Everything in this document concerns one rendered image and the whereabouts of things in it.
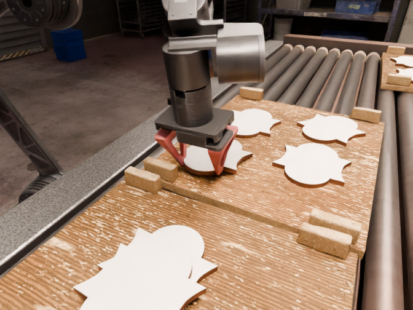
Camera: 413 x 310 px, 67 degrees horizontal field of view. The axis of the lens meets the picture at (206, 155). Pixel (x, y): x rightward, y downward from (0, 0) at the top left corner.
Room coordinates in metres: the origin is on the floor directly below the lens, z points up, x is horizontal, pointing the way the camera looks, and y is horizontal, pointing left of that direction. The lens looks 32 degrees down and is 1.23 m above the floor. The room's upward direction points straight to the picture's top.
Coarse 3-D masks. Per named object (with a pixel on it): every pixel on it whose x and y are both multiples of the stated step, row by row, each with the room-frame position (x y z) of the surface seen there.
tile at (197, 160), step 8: (232, 144) 0.51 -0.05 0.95; (240, 144) 0.51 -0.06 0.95; (192, 152) 0.47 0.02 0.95; (200, 152) 0.47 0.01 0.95; (232, 152) 0.47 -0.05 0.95; (240, 152) 0.47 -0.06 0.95; (248, 152) 0.48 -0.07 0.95; (184, 160) 0.44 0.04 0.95; (192, 160) 0.44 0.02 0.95; (200, 160) 0.44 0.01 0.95; (208, 160) 0.44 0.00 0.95; (232, 160) 0.44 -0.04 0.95; (240, 160) 0.45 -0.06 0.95; (192, 168) 0.42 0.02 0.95; (200, 168) 0.42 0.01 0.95; (208, 168) 0.42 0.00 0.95; (224, 168) 0.42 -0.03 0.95; (232, 168) 0.42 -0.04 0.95
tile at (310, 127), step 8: (312, 120) 0.61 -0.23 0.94; (320, 120) 0.61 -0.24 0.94; (328, 120) 0.61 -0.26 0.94; (336, 120) 0.61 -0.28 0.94; (344, 120) 0.61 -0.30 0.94; (352, 120) 0.61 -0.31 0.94; (304, 128) 0.57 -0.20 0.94; (312, 128) 0.57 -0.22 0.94; (320, 128) 0.57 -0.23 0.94; (328, 128) 0.57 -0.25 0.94; (336, 128) 0.57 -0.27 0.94; (344, 128) 0.57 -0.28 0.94; (352, 128) 0.57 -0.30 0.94; (304, 136) 0.55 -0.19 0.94; (312, 136) 0.54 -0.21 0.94; (320, 136) 0.54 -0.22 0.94; (328, 136) 0.54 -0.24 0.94; (336, 136) 0.54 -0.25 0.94; (344, 136) 0.54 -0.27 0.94; (352, 136) 0.54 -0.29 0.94; (360, 136) 0.55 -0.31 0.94; (344, 144) 0.52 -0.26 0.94
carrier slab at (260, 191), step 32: (288, 128) 0.59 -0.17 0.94; (256, 160) 0.47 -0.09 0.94; (352, 160) 0.47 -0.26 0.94; (192, 192) 0.38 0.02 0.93; (224, 192) 0.38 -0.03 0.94; (256, 192) 0.38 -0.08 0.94; (288, 192) 0.38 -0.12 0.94; (320, 192) 0.38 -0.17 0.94; (352, 192) 0.38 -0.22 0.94; (288, 224) 0.31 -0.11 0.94
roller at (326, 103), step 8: (344, 56) 1.25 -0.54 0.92; (352, 56) 1.30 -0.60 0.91; (344, 64) 1.14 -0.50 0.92; (336, 72) 1.04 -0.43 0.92; (344, 72) 1.07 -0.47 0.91; (336, 80) 0.96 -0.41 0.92; (328, 88) 0.88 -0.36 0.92; (336, 88) 0.90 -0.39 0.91; (328, 96) 0.82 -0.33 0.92; (336, 96) 0.86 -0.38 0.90; (320, 104) 0.76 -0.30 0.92; (328, 104) 0.77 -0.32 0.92
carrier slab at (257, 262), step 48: (144, 192) 0.38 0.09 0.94; (48, 240) 0.28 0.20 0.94; (96, 240) 0.28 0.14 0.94; (240, 240) 0.28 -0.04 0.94; (288, 240) 0.28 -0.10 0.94; (0, 288) 0.21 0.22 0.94; (48, 288) 0.21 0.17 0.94; (240, 288) 0.21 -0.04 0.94; (288, 288) 0.21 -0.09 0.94; (336, 288) 0.21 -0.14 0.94
